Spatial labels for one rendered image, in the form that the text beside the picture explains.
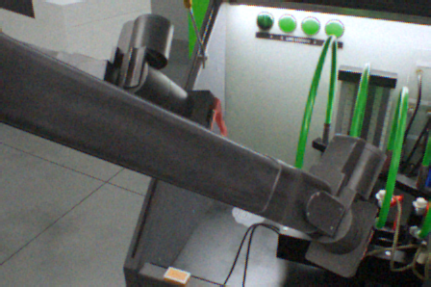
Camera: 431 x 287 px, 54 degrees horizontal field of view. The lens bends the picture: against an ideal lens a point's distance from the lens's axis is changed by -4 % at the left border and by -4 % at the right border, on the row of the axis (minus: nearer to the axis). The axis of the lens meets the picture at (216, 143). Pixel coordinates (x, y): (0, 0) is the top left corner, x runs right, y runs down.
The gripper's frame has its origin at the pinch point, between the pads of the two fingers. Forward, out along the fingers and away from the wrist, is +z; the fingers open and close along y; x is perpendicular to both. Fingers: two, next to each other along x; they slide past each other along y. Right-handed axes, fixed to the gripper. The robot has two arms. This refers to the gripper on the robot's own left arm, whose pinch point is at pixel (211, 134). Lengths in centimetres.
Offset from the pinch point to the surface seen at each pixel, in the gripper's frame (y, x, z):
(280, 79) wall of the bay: 13, -33, 40
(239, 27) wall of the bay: 21, -42, 28
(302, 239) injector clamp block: -1.6, 9.0, 41.3
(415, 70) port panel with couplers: -21, -36, 45
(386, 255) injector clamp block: -19, 9, 48
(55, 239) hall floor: 168, 26, 104
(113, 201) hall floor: 165, -6, 134
